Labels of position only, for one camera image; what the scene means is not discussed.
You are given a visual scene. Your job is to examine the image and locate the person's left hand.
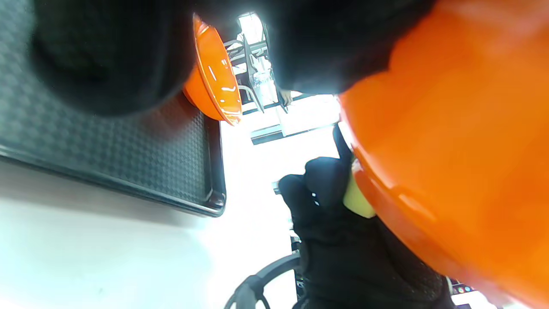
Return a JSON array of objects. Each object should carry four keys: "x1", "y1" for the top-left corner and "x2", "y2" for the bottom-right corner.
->
[{"x1": 30, "y1": 0, "x2": 438, "y2": 117}]

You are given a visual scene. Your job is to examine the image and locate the person's right hand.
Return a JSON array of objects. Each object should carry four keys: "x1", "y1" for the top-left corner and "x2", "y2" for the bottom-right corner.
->
[{"x1": 278, "y1": 124, "x2": 456, "y2": 309}]

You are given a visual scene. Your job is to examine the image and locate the green and yellow sponge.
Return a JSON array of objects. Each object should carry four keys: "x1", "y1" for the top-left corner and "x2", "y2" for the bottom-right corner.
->
[{"x1": 342, "y1": 158, "x2": 378, "y2": 219}]

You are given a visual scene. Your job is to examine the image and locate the orange plastic bowl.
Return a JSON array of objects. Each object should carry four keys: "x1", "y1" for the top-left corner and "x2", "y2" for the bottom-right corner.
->
[
  {"x1": 339, "y1": 0, "x2": 549, "y2": 309},
  {"x1": 184, "y1": 13, "x2": 243, "y2": 126}
]

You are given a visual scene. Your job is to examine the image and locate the dark brown serving tray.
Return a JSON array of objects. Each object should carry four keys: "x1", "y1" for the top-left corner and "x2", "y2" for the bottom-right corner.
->
[{"x1": 0, "y1": 0, "x2": 227, "y2": 217}]

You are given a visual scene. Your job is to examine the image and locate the white cart with brown top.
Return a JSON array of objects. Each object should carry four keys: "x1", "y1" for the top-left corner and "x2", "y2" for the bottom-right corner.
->
[{"x1": 223, "y1": 36, "x2": 296, "y2": 114}]

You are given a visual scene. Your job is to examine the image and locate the clear water bottle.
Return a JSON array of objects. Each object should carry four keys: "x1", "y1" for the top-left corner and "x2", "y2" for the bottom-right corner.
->
[{"x1": 252, "y1": 60, "x2": 275, "y2": 93}]

